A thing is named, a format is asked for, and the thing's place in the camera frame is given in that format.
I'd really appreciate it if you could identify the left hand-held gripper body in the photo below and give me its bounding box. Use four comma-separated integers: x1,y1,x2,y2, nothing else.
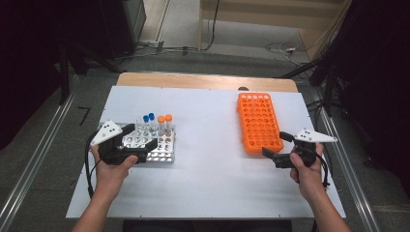
90,120,150,166

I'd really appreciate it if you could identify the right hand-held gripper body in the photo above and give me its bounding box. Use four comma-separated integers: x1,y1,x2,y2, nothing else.
271,128,338,169

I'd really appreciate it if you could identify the silver metal tube rack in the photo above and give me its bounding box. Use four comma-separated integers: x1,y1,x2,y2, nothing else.
119,121,177,164

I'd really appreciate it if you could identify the orange plastic tube rack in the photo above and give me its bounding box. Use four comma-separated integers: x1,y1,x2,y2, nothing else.
236,92,285,154

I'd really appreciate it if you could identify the person's left hand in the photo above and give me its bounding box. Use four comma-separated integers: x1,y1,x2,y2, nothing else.
91,144,139,199

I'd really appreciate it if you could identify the person's right hand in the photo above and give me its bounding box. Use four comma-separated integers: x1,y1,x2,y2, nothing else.
288,143,325,201

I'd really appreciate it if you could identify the white table board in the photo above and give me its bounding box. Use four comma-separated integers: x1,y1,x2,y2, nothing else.
66,85,347,220

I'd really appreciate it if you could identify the black stand leg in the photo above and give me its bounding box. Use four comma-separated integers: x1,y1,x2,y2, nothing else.
278,56,327,80

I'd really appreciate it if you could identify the black metal stand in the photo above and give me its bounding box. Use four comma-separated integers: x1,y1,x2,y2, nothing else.
57,42,72,105

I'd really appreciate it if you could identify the grey cabinet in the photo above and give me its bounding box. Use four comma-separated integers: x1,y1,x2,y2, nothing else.
100,0,148,61

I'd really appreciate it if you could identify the dark curtain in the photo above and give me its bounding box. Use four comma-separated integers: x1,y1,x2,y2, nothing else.
0,0,127,153
308,0,410,197

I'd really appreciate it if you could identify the right hand-held gripper black cable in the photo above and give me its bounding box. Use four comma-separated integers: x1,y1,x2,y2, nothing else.
315,151,332,189

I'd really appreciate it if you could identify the hand-held gripper black cable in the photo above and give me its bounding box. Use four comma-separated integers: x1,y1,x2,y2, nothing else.
84,130,100,199
315,151,332,189

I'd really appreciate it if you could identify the left hand-held gripper black cable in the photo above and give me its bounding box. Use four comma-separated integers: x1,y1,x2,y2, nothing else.
84,130,100,199

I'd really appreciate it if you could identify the aluminium floor rail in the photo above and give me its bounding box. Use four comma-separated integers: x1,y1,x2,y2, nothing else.
0,93,76,232
310,88,381,232

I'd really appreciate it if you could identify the white cable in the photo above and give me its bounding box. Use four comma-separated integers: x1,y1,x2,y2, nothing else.
264,41,310,67

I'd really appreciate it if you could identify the floor cable bundle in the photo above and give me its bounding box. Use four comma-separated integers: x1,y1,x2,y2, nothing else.
115,40,201,61

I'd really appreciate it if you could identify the hanging black cable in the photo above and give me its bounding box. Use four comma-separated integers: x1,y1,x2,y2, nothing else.
202,0,221,52

